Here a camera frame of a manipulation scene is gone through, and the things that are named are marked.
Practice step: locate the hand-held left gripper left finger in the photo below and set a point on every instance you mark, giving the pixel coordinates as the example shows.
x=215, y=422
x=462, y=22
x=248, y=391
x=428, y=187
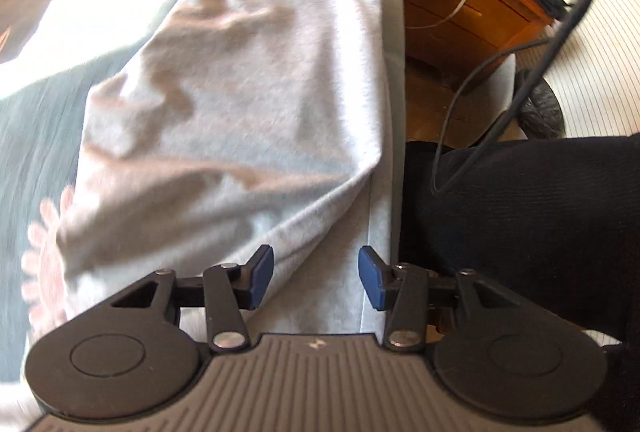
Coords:
x=262, y=274

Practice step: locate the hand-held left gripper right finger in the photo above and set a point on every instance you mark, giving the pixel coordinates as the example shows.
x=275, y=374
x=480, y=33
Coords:
x=370, y=277

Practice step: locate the grey sweatpants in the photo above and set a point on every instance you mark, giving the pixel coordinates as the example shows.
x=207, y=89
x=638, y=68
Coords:
x=250, y=86

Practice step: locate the wooden nightstand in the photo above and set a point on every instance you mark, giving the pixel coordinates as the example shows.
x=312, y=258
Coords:
x=500, y=6

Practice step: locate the person's black trouser leg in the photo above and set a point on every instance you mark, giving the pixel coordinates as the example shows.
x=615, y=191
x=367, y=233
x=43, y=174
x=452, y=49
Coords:
x=525, y=237

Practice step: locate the white striped mattress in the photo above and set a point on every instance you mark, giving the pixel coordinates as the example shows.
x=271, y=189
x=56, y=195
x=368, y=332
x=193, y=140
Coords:
x=600, y=61

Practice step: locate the black shoe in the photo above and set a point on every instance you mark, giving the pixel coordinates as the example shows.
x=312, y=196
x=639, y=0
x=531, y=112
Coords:
x=542, y=106

